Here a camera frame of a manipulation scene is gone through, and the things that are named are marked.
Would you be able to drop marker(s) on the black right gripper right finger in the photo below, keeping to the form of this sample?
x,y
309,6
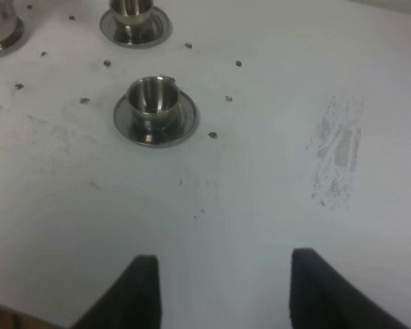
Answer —
x,y
321,298

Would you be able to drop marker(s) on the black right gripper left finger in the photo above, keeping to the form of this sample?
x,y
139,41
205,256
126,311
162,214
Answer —
x,y
133,301

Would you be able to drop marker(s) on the near stainless steel teacup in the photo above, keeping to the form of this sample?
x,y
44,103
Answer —
x,y
155,108

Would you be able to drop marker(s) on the stainless steel teacup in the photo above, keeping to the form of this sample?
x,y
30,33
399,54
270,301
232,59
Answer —
x,y
131,15
155,108

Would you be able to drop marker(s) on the near stainless steel saucer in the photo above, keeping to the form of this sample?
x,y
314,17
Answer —
x,y
123,118

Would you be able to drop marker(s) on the far stainless steel saucer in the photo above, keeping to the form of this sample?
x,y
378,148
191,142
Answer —
x,y
153,32

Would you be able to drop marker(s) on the far stainless steel teacup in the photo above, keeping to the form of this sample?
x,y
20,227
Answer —
x,y
131,15

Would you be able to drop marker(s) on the stainless steel teapot saucer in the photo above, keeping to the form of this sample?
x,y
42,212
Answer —
x,y
14,37

